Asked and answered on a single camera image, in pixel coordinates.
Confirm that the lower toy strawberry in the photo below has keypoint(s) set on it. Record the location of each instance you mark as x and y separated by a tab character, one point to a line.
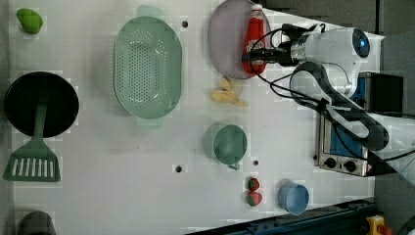
253	199

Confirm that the dark grey cup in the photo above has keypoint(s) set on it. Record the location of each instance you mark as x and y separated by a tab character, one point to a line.
37	223

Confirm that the blue plastic cup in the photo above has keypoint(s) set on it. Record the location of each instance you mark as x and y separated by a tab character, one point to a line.
293	198

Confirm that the green toy pepper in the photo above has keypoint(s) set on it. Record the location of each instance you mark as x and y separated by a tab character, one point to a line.
30	20

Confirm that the toy strawberry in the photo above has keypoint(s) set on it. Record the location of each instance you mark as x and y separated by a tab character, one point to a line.
253	184
253	199

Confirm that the red ketchup bottle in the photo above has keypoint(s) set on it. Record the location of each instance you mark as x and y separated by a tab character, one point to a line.
254	32

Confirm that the yellow banana peel toy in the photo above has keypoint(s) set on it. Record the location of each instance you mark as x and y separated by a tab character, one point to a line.
229	92

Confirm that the blue metal frame rail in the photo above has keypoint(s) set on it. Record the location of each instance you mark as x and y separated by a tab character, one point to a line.
341	219

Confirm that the upper toy strawberry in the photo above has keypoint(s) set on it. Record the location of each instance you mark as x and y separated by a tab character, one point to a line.
253	184

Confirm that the green plastic cup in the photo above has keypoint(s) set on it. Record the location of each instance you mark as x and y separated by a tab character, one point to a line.
226	143

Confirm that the grey round plate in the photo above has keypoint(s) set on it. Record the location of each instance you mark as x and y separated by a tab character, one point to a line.
226	33

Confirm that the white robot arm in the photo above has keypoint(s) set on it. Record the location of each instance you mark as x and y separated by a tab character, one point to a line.
326	66

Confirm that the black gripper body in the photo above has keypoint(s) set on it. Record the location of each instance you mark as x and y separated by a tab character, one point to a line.
280	55

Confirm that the yellow red emergency button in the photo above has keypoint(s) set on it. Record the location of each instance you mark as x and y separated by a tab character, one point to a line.
377	226

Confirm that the green plastic colander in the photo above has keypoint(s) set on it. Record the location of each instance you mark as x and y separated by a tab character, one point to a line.
148	67

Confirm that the black toaster oven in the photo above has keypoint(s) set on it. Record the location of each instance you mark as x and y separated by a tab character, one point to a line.
339	152

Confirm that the green plastic spatula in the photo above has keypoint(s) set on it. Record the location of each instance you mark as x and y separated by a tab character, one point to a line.
34	161

